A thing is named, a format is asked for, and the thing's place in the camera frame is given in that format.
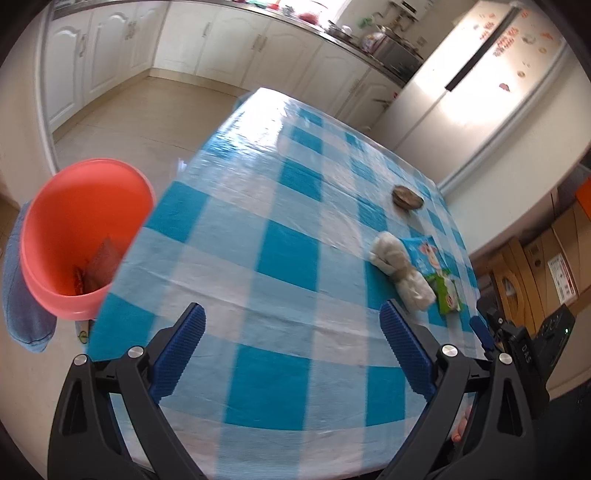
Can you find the person's right hand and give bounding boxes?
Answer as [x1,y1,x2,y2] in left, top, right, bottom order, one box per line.
[452,406,472,444]

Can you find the dark red packet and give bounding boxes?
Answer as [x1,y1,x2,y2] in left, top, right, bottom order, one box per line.
[74,237,123,295]

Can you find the steel kitchen countertop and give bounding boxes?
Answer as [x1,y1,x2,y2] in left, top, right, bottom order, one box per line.
[51,0,426,84]

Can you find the red plastic bucket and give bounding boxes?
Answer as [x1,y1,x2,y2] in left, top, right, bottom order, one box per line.
[19,158,157,321]

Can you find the white kitchen cabinets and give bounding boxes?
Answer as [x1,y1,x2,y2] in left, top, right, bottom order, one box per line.
[44,0,407,134]

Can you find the blue cartoon face packet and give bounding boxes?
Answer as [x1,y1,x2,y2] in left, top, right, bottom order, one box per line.
[401,236,451,277]

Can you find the white refrigerator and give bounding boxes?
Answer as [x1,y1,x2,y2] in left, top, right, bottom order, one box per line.
[374,0,573,185]

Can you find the small green white wrapper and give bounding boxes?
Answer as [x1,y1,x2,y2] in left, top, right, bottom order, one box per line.
[425,270,464,316]

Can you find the blue checked tablecloth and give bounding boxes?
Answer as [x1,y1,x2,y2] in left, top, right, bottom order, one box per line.
[85,88,483,480]

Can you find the cardboard box with white label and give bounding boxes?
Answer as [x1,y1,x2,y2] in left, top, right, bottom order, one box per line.
[522,203,591,319]

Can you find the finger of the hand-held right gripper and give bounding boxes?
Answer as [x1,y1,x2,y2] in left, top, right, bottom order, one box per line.
[470,310,505,358]

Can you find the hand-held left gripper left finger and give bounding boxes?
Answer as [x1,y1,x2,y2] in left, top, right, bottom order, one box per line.
[48,303,206,480]

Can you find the blue denim cloth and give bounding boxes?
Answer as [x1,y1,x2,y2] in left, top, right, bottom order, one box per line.
[2,200,58,354]

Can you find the crumpled white plastic bag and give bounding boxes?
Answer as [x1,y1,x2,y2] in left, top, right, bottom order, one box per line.
[368,231,437,312]

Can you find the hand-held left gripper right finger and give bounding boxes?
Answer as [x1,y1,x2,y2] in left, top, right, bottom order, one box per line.
[379,299,539,480]

